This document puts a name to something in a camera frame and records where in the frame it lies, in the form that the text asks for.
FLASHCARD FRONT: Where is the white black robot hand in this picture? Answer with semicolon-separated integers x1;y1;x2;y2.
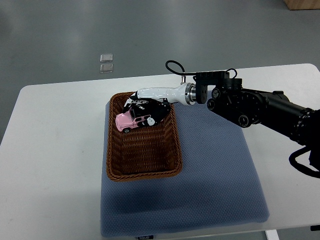
122;83;196;126

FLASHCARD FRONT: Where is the pink toy car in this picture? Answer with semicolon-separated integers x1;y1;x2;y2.
115;106;156;133

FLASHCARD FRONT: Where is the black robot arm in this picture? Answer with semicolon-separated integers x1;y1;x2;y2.
192;70;320;178

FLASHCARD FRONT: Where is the brown wicker basket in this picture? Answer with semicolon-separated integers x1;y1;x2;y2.
104;92;183;182

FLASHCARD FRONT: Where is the upper floor socket plate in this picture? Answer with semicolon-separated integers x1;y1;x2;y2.
99;53;113;63

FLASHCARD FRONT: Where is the blue grey cushion mat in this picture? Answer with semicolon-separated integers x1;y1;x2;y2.
100;104;269;238

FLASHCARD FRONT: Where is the wooden box corner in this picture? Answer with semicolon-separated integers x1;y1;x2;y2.
284;0;320;10

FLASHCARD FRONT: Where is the white table leg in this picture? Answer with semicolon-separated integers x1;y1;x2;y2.
265;229;280;240

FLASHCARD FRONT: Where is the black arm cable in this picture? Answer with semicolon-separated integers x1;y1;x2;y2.
165;60;198;76

